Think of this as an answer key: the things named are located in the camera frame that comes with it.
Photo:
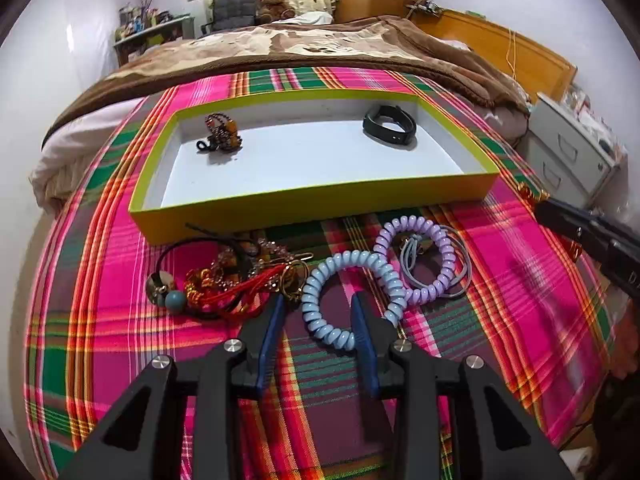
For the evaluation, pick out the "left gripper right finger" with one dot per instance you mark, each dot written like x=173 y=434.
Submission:
x=379 y=376

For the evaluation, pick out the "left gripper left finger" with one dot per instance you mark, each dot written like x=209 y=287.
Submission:
x=260 y=337

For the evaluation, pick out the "red cord bracelet gold charm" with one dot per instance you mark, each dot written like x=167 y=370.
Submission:
x=219 y=292

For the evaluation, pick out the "person's right hand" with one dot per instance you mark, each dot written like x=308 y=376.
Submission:
x=624 y=359

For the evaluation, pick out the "white bedside drawer cabinet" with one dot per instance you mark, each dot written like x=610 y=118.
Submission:
x=572 y=165

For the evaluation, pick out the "pink plaid cloth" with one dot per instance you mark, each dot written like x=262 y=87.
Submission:
x=536 y=316

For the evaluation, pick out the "wooden headboard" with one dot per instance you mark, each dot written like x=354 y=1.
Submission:
x=535 y=67

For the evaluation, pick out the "yellow-green shallow box tray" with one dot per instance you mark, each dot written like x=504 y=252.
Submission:
x=286 y=157

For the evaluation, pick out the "black smart wristband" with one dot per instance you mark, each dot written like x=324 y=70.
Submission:
x=390 y=124

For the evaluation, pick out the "white bed sheet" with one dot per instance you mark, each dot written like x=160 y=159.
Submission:
x=69 y=151

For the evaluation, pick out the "brown plush blanket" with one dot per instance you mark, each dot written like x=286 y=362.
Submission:
x=384 y=42

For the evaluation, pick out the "cluttered wooden desk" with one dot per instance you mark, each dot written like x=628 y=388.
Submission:
x=133 y=45

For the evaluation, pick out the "dark grey chair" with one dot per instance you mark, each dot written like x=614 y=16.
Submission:
x=230 y=14

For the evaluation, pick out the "brown teddy bear santa hat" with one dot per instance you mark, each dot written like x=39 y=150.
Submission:
x=268 y=11

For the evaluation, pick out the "gold ring hair clip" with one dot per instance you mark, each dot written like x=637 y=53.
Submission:
x=293 y=278

